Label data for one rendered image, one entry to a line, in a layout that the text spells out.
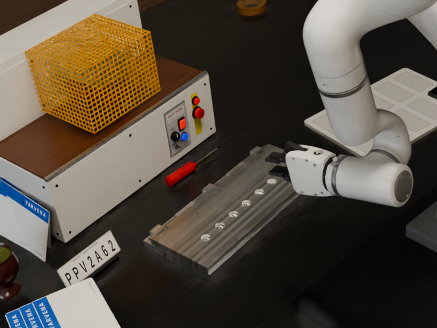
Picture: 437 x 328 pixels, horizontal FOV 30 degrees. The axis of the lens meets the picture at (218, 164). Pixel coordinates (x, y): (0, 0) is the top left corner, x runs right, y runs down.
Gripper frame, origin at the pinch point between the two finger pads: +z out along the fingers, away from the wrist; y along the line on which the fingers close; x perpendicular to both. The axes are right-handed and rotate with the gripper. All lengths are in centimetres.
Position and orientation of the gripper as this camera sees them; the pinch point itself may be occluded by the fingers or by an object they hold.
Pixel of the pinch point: (278, 164)
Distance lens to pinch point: 177.9
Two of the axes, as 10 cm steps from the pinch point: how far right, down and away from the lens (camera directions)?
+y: 2.7, 8.5, 4.4
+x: 6.5, -5.1, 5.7
